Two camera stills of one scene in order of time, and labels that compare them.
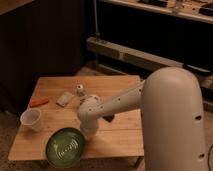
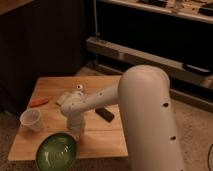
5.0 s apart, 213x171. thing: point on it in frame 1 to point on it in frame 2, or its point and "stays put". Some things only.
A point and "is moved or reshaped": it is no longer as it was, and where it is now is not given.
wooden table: [120, 131] stays put
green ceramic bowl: [65, 147] is moved or reshaped
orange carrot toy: [38, 101] stays put
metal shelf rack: [144, 36] stays put
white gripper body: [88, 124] to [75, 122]
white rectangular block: [64, 99] stays put
